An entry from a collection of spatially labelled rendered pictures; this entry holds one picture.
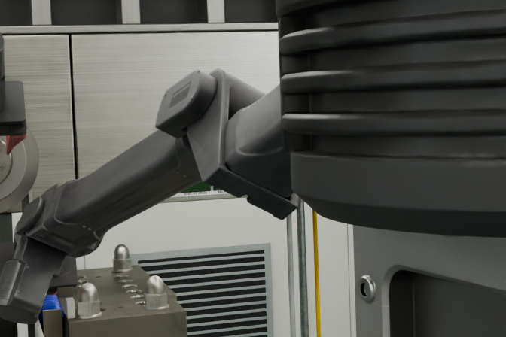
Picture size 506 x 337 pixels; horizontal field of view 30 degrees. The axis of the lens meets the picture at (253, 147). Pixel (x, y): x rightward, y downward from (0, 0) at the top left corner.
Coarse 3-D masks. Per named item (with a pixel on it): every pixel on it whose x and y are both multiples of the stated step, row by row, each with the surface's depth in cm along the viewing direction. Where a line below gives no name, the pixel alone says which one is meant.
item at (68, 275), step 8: (0, 248) 122; (8, 248) 122; (0, 256) 121; (8, 256) 122; (0, 264) 121; (64, 264) 123; (72, 264) 123; (0, 272) 120; (64, 272) 122; (72, 272) 123; (56, 280) 122; (64, 280) 122; (72, 280) 122
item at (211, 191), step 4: (212, 188) 168; (180, 192) 166; (184, 192) 166; (188, 192) 166; (192, 192) 166; (196, 192) 167; (200, 192) 167; (204, 192) 167; (208, 192) 167; (212, 192) 168; (216, 192) 168; (220, 192) 168; (224, 192) 168; (172, 196) 166; (176, 196) 166; (180, 196) 166; (184, 196) 166
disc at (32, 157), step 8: (32, 136) 127; (24, 144) 126; (32, 144) 127; (32, 152) 127; (32, 160) 127; (32, 168) 127; (24, 176) 126; (32, 176) 127; (24, 184) 127; (32, 184) 127; (16, 192) 126; (24, 192) 127; (0, 200) 126; (8, 200) 126; (16, 200) 126; (0, 208) 126; (8, 208) 126
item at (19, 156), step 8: (0, 136) 125; (16, 152) 126; (24, 152) 126; (16, 160) 126; (24, 160) 126; (16, 168) 126; (24, 168) 126; (8, 176) 126; (16, 176) 126; (0, 184) 125; (8, 184) 126; (16, 184) 126; (0, 192) 125; (8, 192) 126
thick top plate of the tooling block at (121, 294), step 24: (96, 288) 148; (120, 288) 147; (144, 288) 147; (120, 312) 130; (144, 312) 130; (168, 312) 130; (72, 336) 126; (96, 336) 127; (120, 336) 128; (144, 336) 129; (168, 336) 130
